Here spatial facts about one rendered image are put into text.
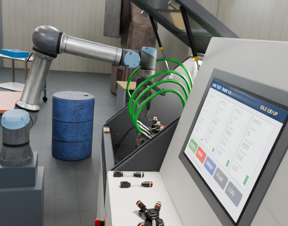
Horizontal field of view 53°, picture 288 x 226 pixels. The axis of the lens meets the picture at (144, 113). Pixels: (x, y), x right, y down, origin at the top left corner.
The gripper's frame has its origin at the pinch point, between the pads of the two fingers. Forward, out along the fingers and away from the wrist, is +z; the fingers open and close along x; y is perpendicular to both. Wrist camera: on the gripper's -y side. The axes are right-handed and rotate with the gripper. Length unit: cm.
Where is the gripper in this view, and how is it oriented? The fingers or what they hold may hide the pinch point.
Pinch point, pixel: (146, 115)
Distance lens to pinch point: 153.4
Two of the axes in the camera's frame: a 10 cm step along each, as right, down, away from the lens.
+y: -9.8, -0.5, -1.8
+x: 1.6, 2.8, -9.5
